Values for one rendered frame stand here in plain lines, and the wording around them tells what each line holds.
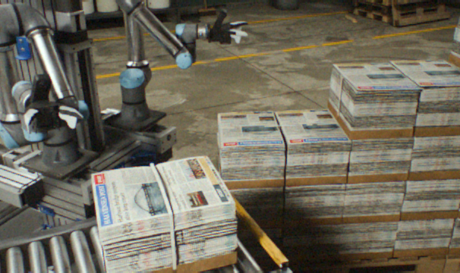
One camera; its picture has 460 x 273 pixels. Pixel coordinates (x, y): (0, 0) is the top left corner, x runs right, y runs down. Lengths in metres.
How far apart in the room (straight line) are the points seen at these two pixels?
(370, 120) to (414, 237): 0.72
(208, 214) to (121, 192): 0.26
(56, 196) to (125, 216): 0.87
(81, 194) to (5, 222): 0.96
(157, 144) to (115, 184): 0.90
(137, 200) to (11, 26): 0.81
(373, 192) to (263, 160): 0.56
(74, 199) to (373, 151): 1.31
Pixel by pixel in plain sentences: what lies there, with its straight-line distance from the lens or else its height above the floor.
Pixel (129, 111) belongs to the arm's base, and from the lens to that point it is 2.33.
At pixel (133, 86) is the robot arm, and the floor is 1.00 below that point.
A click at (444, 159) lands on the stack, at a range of 2.38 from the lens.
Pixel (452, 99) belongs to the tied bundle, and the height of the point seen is 1.01.
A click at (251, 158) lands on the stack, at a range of 2.08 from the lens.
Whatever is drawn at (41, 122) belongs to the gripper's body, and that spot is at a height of 1.20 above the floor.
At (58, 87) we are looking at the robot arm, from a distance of 1.73.
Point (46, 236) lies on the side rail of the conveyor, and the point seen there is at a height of 0.80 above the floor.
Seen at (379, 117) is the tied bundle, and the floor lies 0.94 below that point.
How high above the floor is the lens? 1.77
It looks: 26 degrees down
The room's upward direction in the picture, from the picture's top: straight up
